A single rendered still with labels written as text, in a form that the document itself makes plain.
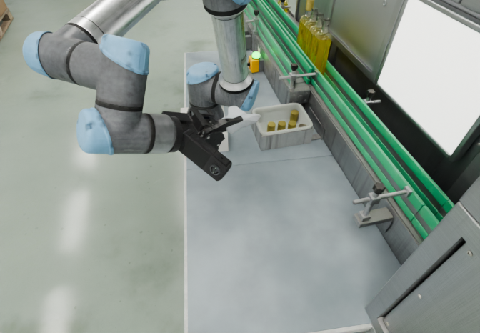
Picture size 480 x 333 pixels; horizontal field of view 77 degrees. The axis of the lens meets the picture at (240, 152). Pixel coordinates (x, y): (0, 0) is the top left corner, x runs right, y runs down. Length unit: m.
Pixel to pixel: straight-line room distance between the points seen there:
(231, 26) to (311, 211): 0.64
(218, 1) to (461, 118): 0.72
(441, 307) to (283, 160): 0.72
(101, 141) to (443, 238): 0.58
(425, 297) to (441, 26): 0.71
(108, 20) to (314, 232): 0.81
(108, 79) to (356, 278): 0.82
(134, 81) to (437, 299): 0.66
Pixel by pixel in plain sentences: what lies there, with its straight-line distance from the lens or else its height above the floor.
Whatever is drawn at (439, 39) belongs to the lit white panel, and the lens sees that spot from 1.07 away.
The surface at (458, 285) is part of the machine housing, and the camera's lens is 0.65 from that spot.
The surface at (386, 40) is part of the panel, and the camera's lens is 1.24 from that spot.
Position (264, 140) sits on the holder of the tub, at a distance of 1.20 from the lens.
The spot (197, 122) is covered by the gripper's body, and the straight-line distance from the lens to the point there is 0.62.
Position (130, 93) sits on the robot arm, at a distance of 0.51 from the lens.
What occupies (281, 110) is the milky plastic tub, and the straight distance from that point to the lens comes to 1.34.
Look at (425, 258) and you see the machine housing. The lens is 0.67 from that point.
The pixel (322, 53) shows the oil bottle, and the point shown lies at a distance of 1.40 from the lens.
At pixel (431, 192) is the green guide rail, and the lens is 1.01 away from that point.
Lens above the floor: 1.62
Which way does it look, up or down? 45 degrees down
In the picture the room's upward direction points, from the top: straight up
